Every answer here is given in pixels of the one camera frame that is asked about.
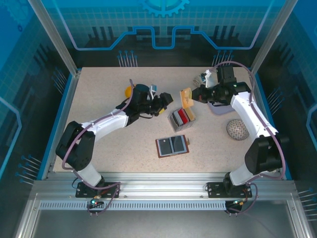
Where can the clear plastic card box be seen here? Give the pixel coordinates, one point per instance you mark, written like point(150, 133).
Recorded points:
point(184, 127)

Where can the brown leather card holder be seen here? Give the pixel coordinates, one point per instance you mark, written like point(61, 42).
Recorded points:
point(166, 155)

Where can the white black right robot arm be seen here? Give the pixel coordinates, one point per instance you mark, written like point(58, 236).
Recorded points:
point(252, 116)

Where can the light grey credit card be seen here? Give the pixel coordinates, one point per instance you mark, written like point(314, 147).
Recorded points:
point(175, 119)

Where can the red credit card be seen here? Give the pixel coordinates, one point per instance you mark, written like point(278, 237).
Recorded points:
point(184, 116)

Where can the lilac placemat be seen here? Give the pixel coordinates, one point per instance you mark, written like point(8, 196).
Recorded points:
point(220, 111)

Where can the orange bowl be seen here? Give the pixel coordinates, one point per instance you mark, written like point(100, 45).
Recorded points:
point(127, 91)

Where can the patterned upturned bowl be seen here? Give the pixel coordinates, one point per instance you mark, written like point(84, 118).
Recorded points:
point(237, 130)

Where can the small circuit board green LED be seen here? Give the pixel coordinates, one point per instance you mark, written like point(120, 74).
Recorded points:
point(95, 200)
point(239, 202)

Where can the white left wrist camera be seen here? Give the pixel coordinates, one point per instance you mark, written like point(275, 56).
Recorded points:
point(152, 90)

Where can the aluminium right side rail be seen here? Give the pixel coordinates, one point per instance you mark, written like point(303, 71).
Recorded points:
point(261, 104)

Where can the aluminium rail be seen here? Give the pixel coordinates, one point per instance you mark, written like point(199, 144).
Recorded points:
point(261, 104)
point(161, 183)
point(67, 104)

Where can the aluminium right frame post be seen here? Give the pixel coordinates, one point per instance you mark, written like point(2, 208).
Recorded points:
point(267, 42)

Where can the aluminium frame post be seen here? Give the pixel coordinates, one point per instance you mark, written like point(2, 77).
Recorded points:
point(267, 42)
point(57, 42)

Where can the aluminium front rail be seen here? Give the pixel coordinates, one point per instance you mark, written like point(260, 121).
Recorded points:
point(161, 183)

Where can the aluminium left side rail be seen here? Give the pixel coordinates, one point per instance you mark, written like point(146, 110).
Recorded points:
point(67, 104)

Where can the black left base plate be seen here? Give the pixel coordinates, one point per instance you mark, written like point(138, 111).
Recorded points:
point(111, 186)

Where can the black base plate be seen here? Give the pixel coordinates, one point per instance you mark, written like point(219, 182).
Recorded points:
point(111, 186)
point(213, 188)

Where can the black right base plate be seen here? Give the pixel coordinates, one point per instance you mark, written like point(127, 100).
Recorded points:
point(213, 188)

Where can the aluminium left frame post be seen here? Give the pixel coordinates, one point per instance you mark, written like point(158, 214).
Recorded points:
point(57, 42)

